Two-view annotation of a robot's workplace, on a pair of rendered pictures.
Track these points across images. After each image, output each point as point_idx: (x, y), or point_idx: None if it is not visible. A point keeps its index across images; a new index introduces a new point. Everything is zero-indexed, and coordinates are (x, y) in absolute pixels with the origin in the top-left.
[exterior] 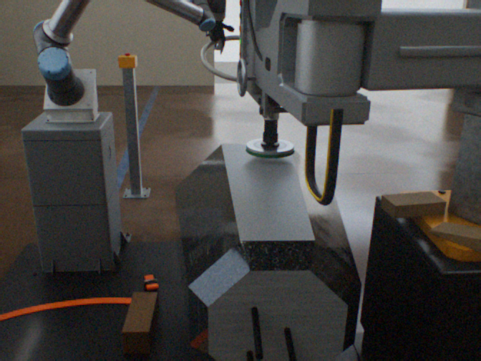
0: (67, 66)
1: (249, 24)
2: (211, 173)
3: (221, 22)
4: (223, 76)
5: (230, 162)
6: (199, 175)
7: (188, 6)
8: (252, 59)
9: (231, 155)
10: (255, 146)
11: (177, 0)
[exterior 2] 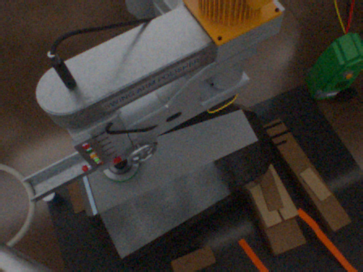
0: None
1: (130, 132)
2: (147, 205)
3: None
4: (33, 218)
5: (146, 188)
6: (134, 224)
7: (4, 244)
8: (130, 143)
9: (126, 193)
10: (128, 171)
11: (14, 250)
